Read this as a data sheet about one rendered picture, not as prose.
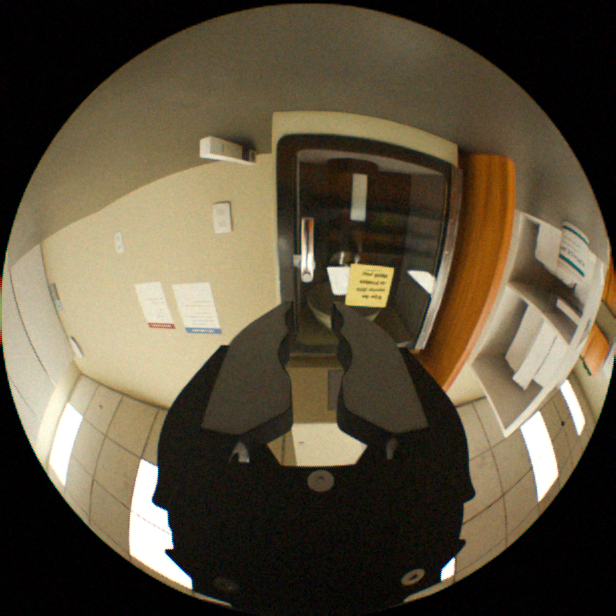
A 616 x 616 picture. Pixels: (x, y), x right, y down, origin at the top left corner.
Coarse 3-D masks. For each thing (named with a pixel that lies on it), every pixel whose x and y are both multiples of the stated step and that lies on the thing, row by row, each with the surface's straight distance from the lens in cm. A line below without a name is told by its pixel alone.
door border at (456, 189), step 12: (456, 168) 42; (456, 180) 41; (456, 192) 41; (456, 204) 41; (456, 216) 41; (444, 252) 41; (444, 264) 42; (444, 276) 43; (444, 288) 43; (432, 300) 44; (432, 312) 45; (420, 336) 48; (420, 348) 51
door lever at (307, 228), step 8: (304, 216) 28; (304, 224) 27; (312, 224) 27; (304, 232) 27; (312, 232) 27; (304, 240) 27; (312, 240) 27; (304, 248) 28; (312, 248) 28; (304, 256) 28; (312, 256) 28; (304, 264) 28; (312, 264) 29; (304, 272) 29; (312, 272) 29; (304, 280) 29
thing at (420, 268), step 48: (288, 144) 33; (336, 144) 33; (384, 144) 35; (288, 192) 32; (336, 192) 32; (384, 192) 34; (432, 192) 38; (288, 240) 33; (336, 240) 33; (384, 240) 35; (432, 240) 39; (288, 288) 35; (336, 288) 36; (432, 288) 42
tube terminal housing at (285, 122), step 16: (288, 112) 36; (304, 112) 36; (320, 112) 36; (336, 112) 36; (272, 128) 35; (288, 128) 35; (304, 128) 35; (320, 128) 35; (336, 128) 35; (352, 128) 35; (368, 128) 36; (384, 128) 37; (400, 128) 38; (416, 128) 40; (272, 144) 34; (400, 144) 37; (416, 144) 39; (432, 144) 41; (448, 144) 43; (272, 160) 34; (448, 160) 42; (272, 176) 33; (272, 192) 33; (272, 208) 33; (416, 352) 53
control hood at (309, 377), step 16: (288, 368) 45; (304, 368) 44; (320, 368) 45; (336, 368) 45; (304, 384) 45; (320, 384) 45; (304, 400) 45; (320, 400) 45; (304, 416) 46; (320, 416) 46
